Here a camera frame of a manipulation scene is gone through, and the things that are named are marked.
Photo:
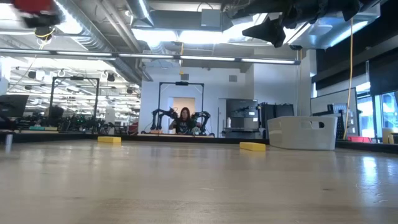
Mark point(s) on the white bottle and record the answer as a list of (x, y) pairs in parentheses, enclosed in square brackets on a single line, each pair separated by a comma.
[(229, 123)]

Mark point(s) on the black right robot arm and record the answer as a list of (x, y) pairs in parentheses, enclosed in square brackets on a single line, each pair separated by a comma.
[(354, 6)]

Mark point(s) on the small yellow block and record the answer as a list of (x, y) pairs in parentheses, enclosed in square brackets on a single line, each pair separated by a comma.
[(109, 139)]

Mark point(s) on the black background station frame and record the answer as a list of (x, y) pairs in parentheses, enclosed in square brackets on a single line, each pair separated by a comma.
[(76, 78), (181, 83)]

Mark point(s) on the grey cabinet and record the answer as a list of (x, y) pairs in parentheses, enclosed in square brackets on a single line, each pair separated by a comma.
[(242, 116)]

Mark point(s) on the white translucent plastic bin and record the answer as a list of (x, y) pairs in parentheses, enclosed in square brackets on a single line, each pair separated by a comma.
[(298, 132)]

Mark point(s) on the grey metal post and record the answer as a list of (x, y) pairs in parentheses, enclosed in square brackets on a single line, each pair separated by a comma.
[(8, 142)]

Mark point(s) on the teal background tray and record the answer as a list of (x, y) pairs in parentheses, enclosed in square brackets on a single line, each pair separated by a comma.
[(36, 127)]

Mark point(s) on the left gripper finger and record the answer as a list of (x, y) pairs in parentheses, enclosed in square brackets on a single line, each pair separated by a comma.
[(42, 20)]

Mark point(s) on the black monitor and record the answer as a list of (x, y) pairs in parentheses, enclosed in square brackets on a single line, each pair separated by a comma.
[(12, 105)]

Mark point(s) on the black ceiling dome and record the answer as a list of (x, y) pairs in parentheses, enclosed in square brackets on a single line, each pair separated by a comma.
[(44, 31)]

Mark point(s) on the person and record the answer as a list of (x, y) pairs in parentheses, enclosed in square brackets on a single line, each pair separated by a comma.
[(185, 123)]

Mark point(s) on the long yellow block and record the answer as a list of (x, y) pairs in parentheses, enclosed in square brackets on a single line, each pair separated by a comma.
[(252, 146)]

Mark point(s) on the red bin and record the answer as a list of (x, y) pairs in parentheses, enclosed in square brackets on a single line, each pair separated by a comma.
[(359, 139)]

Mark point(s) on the beige container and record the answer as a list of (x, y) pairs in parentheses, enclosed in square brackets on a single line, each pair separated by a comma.
[(387, 135)]

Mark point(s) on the black cabinets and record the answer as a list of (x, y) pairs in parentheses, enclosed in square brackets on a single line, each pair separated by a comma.
[(276, 110)]

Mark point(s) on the background black robot arms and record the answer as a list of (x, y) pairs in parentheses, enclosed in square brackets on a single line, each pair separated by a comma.
[(77, 123)]

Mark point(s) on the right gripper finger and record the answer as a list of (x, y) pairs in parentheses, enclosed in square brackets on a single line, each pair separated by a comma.
[(270, 31)]

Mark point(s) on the long ceiling light bar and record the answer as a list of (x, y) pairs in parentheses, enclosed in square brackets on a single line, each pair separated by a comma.
[(149, 56)]

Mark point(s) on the grey partition panel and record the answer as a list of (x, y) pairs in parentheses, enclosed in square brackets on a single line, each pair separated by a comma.
[(326, 104)]

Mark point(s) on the black background robot arm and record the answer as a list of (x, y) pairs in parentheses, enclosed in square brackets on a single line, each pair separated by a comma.
[(160, 115), (204, 117)]

